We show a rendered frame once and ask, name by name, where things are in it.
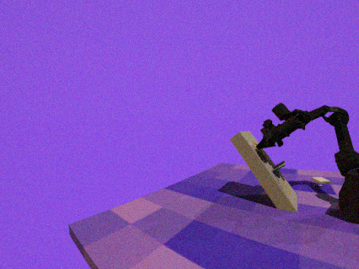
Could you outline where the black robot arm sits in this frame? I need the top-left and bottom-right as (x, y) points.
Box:
(262, 103), (359, 179)

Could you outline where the beige flat panel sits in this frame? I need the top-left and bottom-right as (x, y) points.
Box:
(229, 132), (297, 213)

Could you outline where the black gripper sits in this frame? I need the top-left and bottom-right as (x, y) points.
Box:
(256, 123), (291, 149)

